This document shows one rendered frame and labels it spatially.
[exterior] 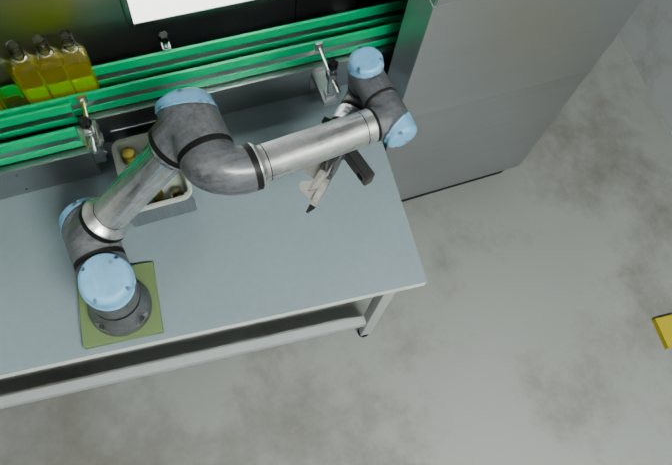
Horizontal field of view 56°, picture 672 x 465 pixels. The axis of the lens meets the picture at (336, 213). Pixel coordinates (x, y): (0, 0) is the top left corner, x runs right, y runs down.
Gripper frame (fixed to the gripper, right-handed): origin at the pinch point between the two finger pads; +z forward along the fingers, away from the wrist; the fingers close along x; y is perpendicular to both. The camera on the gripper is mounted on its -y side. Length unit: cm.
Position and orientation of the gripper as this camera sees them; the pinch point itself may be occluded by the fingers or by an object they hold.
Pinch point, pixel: (310, 204)
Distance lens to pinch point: 137.6
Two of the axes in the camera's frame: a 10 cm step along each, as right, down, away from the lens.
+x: 0.7, -3.1, -9.5
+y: -8.8, -4.6, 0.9
